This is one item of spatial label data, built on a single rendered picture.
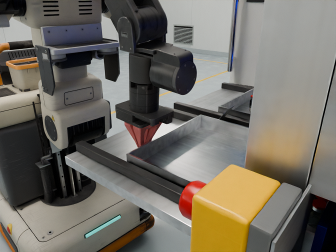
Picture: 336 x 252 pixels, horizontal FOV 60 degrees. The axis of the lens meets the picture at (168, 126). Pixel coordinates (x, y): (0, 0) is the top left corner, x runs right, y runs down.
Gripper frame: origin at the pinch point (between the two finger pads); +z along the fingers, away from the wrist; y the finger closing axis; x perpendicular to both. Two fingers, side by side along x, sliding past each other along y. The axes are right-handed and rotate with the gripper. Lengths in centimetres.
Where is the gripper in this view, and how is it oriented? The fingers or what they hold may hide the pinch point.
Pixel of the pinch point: (143, 148)
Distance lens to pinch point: 60.9
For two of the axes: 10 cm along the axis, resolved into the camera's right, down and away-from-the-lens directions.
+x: 6.3, -3.0, 7.1
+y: 7.7, 3.0, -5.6
